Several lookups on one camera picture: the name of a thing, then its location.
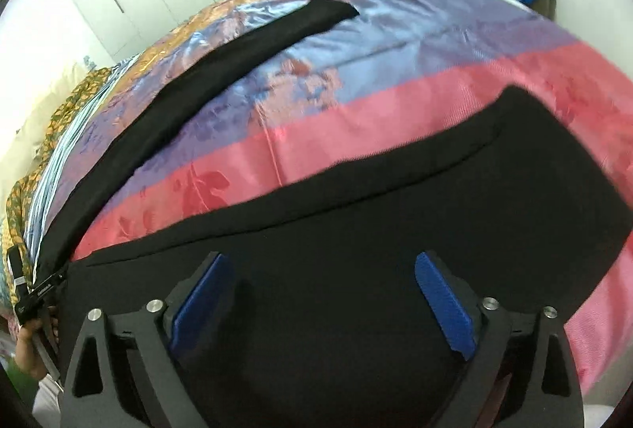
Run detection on cream pillow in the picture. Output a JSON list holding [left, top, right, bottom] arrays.
[[0, 62, 90, 191]]

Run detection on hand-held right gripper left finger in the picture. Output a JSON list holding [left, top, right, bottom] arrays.
[[60, 251, 237, 428]]

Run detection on person's left hand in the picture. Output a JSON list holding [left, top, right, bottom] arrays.
[[14, 322, 51, 380]]

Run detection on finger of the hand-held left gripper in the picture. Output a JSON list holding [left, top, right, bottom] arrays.
[[7, 246, 28, 305]]

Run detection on orange floral cloth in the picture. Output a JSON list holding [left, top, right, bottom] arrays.
[[5, 67, 114, 261]]

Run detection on colourful satin bedspread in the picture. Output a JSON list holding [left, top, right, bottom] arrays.
[[0, 0, 633, 404]]

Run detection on black pants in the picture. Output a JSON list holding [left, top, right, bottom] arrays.
[[32, 0, 631, 428]]

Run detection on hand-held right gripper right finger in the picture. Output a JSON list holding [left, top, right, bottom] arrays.
[[414, 251, 587, 428]]

